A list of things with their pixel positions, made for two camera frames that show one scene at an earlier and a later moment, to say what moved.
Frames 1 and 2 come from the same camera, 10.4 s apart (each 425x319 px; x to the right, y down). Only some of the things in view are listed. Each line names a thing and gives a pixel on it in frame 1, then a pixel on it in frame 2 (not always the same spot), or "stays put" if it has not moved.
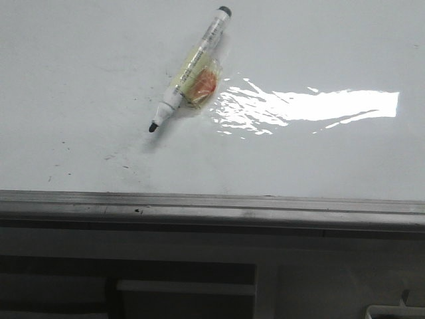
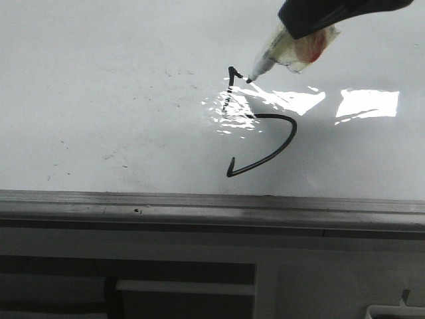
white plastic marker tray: (400, 308) stays put
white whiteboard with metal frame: (317, 125) stays put
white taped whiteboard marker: (198, 75) to (296, 54)
